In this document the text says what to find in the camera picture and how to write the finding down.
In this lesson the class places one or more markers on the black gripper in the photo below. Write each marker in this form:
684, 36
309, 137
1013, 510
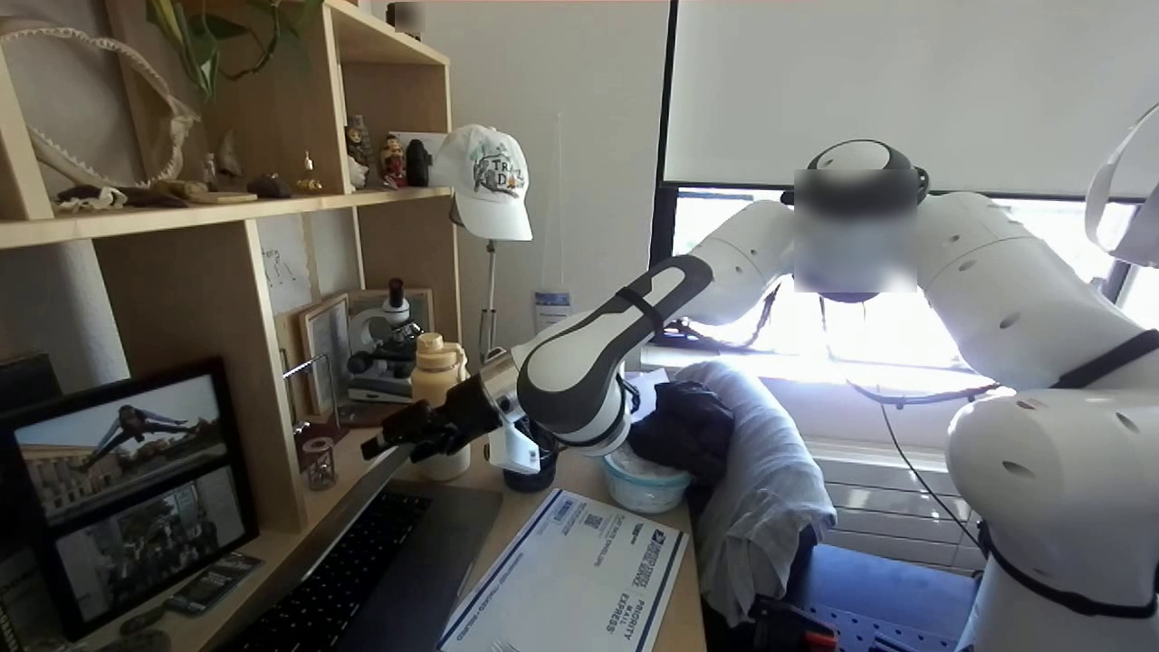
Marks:
459, 417

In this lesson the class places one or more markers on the dark grey laptop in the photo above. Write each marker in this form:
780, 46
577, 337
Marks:
420, 567

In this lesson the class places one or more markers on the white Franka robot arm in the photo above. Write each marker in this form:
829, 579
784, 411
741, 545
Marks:
1026, 304

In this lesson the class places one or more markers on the cream water bottle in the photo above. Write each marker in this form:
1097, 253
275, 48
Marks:
434, 364

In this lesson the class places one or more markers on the black white microscope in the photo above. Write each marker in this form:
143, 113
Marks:
385, 350

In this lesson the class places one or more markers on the small glass jar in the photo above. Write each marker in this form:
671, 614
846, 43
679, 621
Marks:
321, 463

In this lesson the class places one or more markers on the wooden framed picture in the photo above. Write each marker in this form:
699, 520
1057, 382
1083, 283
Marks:
322, 356

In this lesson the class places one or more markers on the metal desk lamp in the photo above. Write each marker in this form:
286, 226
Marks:
486, 312

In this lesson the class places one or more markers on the white mailing envelope blue stripe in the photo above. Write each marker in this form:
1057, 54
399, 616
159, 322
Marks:
579, 580

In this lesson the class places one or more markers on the white bowl blue rim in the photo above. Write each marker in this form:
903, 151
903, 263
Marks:
644, 486

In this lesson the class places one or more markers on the light wooden shelf unit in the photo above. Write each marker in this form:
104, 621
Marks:
193, 304

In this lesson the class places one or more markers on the white baseball cap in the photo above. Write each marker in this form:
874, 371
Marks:
491, 182

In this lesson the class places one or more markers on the dark cloth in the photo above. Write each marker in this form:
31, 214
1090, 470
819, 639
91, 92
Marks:
683, 429

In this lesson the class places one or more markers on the small brown figurine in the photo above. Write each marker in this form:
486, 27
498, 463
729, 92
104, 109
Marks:
388, 165

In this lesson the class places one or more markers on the grey cloth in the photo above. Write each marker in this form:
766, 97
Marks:
771, 484

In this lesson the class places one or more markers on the white bone sculpture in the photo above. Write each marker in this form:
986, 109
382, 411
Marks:
169, 113

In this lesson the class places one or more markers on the small dark jar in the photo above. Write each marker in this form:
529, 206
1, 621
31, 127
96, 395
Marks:
402, 19

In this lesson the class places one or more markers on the green leafy potted plant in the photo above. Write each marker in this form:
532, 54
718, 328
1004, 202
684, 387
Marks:
199, 37

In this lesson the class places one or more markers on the blue perforated panel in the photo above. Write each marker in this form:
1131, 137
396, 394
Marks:
882, 602

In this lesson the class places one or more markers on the white roller blind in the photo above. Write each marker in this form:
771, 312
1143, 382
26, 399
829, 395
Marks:
908, 84

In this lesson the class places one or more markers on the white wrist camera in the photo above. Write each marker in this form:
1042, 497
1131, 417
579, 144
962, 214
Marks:
519, 450

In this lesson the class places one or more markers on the blue white wall sticker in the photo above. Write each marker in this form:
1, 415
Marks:
550, 311

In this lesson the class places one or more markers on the black double photo frame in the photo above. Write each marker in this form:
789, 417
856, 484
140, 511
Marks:
133, 496

